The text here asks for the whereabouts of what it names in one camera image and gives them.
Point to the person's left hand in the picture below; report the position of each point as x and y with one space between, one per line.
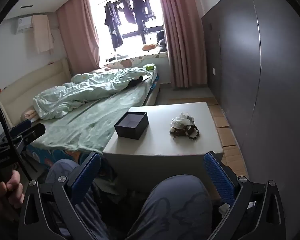
13 187

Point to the pink pillow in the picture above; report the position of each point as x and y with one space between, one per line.
28 115

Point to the dark grey wardrobe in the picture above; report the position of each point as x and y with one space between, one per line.
265 67

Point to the beige padded headboard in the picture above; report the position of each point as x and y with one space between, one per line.
34 85

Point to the orange soft toy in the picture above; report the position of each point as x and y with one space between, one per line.
150 46

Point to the light green quilt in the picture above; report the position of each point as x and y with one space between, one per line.
89 90

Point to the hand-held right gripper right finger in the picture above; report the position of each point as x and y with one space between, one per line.
219 177

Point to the dark plush toy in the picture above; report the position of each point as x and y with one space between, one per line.
161 41

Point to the person's left leg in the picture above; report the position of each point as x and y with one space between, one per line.
62 167

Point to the green packet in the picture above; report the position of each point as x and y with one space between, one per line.
150 67

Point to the black garment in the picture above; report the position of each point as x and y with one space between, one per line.
136 82

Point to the pink curtain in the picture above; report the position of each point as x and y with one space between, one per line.
182 42
81 35

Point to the white wall switch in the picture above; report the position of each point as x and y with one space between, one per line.
214 71

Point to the white fabric flower accessory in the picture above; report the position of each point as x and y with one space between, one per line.
181 121

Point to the white air conditioner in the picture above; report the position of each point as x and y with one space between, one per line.
23 23

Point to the printed window seat cushion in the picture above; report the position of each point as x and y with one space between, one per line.
137 58

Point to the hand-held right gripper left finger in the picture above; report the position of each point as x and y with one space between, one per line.
87 172

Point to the black box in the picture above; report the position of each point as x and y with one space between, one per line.
129 130

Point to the beige hanging towel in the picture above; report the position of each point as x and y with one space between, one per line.
42 33

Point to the white leather table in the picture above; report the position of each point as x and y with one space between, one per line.
160 140

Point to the window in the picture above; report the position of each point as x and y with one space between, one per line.
129 40

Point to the dark hanging garment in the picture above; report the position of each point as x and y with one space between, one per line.
113 22
128 11
141 10

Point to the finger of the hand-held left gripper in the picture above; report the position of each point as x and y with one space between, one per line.
36 131
21 125

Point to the green bed sheet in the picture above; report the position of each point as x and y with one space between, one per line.
97 125

